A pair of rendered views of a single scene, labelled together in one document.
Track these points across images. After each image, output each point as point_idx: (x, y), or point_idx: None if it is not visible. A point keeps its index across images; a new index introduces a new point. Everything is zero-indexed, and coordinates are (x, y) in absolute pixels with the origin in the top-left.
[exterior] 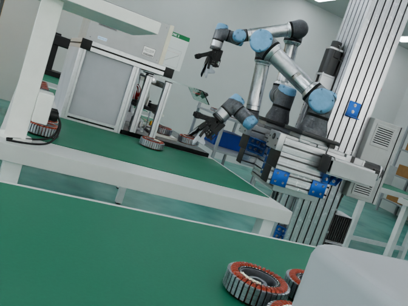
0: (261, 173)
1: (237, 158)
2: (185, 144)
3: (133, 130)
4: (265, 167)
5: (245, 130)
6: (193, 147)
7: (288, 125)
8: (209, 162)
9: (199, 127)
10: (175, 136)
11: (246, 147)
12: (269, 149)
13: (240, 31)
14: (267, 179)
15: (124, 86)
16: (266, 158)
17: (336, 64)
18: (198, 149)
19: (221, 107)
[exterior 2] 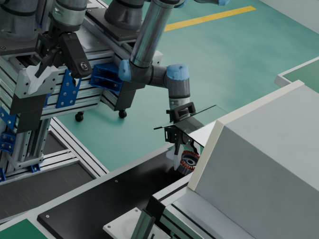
0: (116, 105)
1: (19, 129)
2: (176, 173)
3: None
4: (122, 97)
5: (53, 87)
6: (172, 164)
7: (120, 34)
8: (201, 148)
9: (188, 141)
10: (126, 196)
11: (43, 104)
12: (68, 75)
13: None
14: (131, 104)
15: None
16: (65, 87)
17: None
18: (165, 160)
19: (190, 97)
